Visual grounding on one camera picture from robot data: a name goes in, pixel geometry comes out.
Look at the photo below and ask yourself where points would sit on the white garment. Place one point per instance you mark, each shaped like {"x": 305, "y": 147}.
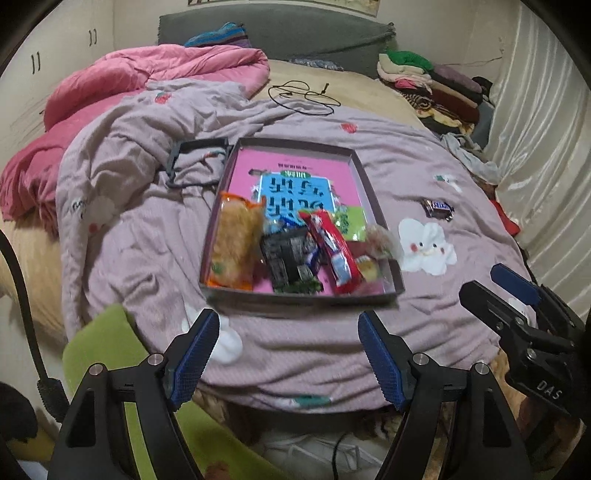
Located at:
{"x": 471, "y": 157}

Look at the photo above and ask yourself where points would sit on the green cloth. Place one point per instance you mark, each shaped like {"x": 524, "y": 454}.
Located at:
{"x": 106, "y": 332}

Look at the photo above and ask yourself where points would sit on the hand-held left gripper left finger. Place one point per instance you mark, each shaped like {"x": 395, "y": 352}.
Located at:
{"x": 194, "y": 360}

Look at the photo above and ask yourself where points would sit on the blue striped cloth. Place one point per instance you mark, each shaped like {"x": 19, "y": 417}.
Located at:
{"x": 221, "y": 34}

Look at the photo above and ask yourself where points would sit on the brown chocolate bar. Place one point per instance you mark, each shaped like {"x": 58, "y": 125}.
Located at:
{"x": 438, "y": 208}

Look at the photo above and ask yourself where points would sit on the black plastic frame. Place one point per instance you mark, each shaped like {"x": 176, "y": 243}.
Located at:
{"x": 203, "y": 144}

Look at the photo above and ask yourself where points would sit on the stack of folded clothes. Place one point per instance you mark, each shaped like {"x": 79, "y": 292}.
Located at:
{"x": 452, "y": 92}

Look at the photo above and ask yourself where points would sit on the black green pea packet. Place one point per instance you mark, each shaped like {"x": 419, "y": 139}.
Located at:
{"x": 281, "y": 254}

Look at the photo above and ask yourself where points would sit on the white cloth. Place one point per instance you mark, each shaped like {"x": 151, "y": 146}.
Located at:
{"x": 295, "y": 452}

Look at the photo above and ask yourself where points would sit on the pink quilt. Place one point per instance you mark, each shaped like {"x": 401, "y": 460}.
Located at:
{"x": 138, "y": 69}

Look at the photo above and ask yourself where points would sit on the lilac printed blanket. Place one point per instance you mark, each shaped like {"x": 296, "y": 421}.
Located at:
{"x": 138, "y": 207}

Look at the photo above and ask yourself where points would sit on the beige bed sheet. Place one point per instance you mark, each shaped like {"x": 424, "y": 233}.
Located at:
{"x": 369, "y": 92}

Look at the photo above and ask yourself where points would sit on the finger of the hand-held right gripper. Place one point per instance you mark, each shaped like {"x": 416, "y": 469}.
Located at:
{"x": 512, "y": 281}
{"x": 535, "y": 364}

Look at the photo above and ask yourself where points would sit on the orange cracker packet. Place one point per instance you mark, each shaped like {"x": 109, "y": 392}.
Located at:
{"x": 235, "y": 240}

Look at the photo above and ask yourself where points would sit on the red candy packet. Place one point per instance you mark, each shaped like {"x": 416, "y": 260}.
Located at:
{"x": 332, "y": 249}

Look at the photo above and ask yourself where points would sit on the green snack packet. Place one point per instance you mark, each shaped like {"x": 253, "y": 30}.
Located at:
{"x": 353, "y": 221}

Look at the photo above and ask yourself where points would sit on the blue cookie packet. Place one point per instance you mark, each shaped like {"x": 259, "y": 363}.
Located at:
{"x": 286, "y": 224}

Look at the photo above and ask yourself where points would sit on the grey headboard cushion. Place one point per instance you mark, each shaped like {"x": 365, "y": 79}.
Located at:
{"x": 300, "y": 32}

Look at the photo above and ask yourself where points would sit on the white curtain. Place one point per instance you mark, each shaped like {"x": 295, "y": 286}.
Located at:
{"x": 531, "y": 138}

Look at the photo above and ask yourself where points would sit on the purple snack packet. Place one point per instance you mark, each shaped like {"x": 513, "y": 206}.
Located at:
{"x": 368, "y": 267}

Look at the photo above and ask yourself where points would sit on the red cloth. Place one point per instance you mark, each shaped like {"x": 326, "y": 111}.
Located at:
{"x": 508, "y": 219}

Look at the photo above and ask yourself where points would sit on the white wardrobe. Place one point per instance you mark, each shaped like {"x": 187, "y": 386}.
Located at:
{"x": 60, "y": 37}

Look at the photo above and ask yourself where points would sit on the clear nut packet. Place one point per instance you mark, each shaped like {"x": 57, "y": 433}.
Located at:
{"x": 381, "y": 242}

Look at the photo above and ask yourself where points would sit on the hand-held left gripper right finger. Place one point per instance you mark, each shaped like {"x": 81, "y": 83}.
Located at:
{"x": 383, "y": 364}

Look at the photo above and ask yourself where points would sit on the pink cardboard box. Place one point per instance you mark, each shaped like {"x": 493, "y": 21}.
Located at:
{"x": 295, "y": 154}

